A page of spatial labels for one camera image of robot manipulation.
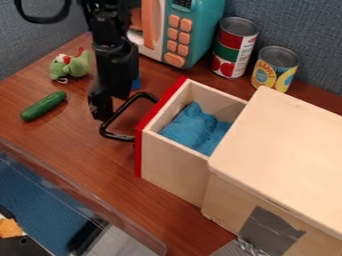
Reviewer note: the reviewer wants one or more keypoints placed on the blue cloth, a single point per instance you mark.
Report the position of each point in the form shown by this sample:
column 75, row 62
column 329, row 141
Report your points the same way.
column 196, row 128

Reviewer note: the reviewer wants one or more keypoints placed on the green plush toy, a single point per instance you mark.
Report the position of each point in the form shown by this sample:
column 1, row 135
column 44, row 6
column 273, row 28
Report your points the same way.
column 73, row 66

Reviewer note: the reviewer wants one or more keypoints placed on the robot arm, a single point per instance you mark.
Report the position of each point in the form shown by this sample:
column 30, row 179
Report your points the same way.
column 107, row 23

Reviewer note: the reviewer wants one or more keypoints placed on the cabinet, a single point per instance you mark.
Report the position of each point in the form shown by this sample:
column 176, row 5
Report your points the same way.
column 285, row 156

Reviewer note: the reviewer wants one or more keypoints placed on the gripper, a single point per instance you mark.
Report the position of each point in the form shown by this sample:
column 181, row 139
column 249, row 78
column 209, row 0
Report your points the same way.
column 115, row 68

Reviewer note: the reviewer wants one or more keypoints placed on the yellow can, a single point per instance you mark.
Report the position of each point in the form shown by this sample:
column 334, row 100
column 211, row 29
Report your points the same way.
column 272, row 70

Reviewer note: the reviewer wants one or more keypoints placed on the blue toy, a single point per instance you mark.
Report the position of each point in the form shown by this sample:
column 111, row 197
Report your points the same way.
column 135, row 83

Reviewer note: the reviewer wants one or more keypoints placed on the drawer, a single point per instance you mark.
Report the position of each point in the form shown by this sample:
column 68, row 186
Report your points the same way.
column 176, row 160

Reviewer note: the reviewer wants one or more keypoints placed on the toy microwave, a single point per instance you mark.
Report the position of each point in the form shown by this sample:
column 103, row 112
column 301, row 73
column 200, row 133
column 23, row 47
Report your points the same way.
column 187, row 30

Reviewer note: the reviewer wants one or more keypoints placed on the green toy cucumber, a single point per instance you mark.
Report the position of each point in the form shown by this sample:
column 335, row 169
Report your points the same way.
column 43, row 106

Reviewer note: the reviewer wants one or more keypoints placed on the red and green can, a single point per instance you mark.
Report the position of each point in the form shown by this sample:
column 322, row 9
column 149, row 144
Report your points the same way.
column 234, row 46

